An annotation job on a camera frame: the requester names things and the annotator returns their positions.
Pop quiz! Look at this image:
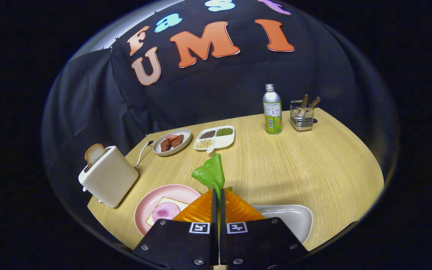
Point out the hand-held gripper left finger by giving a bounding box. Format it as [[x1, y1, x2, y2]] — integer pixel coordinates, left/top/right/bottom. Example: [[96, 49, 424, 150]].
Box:
[[132, 189, 219, 270]]

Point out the grey round plate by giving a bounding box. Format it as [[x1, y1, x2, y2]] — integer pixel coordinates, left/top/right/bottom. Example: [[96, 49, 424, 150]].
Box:
[[152, 129, 192, 156]]

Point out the pink ham slice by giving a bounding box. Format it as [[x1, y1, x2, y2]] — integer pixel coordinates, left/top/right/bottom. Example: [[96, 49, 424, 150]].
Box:
[[152, 202, 181, 222]]

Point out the black backdrop cloth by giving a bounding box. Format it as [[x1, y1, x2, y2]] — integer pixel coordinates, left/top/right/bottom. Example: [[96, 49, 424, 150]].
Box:
[[42, 0, 396, 195]]

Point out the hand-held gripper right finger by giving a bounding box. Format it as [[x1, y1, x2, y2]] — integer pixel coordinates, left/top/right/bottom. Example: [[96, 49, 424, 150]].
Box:
[[220, 189, 308, 270]]

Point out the white toaster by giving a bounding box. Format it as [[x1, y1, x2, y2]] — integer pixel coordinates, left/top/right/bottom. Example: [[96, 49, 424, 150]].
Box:
[[78, 145, 139, 209]]

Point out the brown-crust bread slice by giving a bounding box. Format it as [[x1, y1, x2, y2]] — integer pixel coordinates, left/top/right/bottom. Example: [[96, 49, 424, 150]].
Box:
[[85, 144, 107, 168]]

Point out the green lettuce leaf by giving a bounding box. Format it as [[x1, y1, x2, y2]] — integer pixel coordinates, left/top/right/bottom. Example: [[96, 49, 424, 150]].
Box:
[[192, 154, 233, 199]]

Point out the flat toast slice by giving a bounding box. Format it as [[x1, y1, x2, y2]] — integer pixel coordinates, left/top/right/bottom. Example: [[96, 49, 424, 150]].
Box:
[[145, 196, 190, 226]]

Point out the white toaster cable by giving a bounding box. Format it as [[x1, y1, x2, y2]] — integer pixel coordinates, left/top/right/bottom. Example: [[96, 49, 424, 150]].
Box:
[[133, 141, 153, 168]]

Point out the pink round plate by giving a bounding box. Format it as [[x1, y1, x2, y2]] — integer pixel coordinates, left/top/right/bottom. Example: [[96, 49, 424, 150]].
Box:
[[134, 184, 202, 237]]

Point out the white divided bean dish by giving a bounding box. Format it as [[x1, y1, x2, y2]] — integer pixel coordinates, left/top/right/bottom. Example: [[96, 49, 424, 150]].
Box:
[[194, 125, 235, 153]]

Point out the silver green drink bottle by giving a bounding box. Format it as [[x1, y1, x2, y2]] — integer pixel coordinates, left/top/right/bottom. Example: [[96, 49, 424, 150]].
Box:
[[263, 84, 282, 135]]

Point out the metal wire basket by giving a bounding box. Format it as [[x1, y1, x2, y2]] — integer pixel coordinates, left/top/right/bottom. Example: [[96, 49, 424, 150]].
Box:
[[289, 100, 315, 131]]

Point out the white empty oblong dish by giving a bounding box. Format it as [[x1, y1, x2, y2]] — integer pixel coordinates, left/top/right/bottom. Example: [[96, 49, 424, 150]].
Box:
[[253, 204, 314, 244]]

